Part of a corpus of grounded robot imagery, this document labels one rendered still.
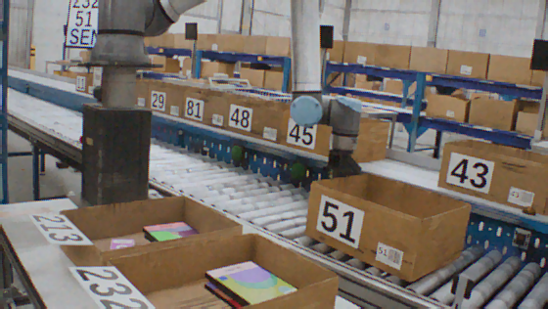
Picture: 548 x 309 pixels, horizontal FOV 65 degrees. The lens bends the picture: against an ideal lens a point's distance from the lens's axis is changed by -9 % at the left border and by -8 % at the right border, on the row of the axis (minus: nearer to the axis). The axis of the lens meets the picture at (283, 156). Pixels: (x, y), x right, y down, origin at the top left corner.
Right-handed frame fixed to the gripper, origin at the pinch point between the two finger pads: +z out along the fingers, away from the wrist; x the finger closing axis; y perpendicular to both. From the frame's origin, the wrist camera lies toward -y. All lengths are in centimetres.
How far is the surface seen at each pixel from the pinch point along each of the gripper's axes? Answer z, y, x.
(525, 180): -18, -29, 53
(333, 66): -51, -476, -369
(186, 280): 4, 70, 10
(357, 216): -6.6, 22.4, 21.9
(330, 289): -2, 56, 39
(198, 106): -18, -29, -120
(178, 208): -1, 51, -21
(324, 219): -2.1, 21.5, 10.2
